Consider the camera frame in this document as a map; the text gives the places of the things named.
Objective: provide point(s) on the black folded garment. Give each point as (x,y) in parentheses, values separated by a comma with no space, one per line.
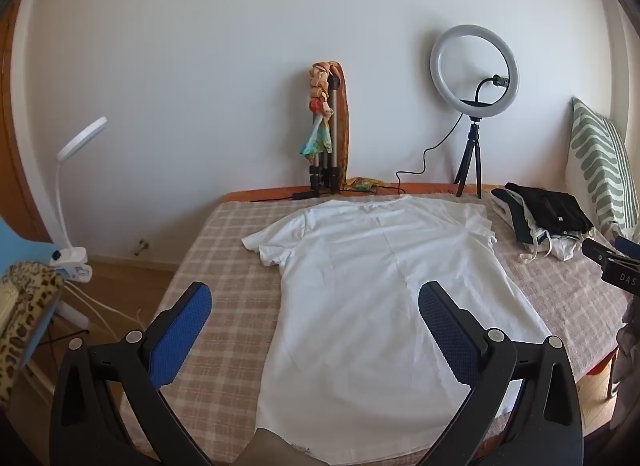
(550,208)

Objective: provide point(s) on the grey cloth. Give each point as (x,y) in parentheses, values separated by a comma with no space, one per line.
(629,356)

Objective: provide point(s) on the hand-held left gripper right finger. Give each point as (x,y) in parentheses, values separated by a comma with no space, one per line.
(445,331)

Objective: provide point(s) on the light blue chair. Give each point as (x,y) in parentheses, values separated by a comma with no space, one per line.
(20,246)

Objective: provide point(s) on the black gooseneck phone holder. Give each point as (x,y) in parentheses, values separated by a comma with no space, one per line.
(481,85)

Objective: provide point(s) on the leopard print cloth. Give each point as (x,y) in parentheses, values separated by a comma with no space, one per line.
(25,306)

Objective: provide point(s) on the wooden door frame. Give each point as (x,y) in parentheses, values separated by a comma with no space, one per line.
(15,120)

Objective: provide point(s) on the beige checked blanket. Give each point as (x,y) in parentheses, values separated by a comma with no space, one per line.
(225,256)

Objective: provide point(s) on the folded grey tripod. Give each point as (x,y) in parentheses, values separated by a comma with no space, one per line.
(330,165)

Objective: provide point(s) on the orange floral bed sheet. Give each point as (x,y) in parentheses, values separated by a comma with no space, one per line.
(260,194)

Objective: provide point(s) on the orange patterned cloth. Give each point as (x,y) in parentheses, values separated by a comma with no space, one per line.
(344,135)

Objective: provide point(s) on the colourful knotted scarf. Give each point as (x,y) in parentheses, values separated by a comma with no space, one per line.
(317,138)

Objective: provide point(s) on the white clamp desk lamp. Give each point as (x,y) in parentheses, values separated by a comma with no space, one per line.
(75,143)

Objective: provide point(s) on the green white patterned pillow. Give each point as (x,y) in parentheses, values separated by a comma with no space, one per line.
(600,165)

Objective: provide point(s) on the small metal wall fitting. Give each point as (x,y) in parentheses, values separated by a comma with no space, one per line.
(142,245)

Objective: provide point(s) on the small black tripod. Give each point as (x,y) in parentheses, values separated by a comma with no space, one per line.
(474,145)

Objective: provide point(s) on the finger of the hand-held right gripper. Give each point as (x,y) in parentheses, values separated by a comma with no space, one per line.
(627,245)
(597,252)

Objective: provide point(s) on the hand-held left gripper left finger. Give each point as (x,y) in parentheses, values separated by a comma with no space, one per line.
(185,331)

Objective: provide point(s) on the white t-shirt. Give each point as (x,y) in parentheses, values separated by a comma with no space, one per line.
(360,296)

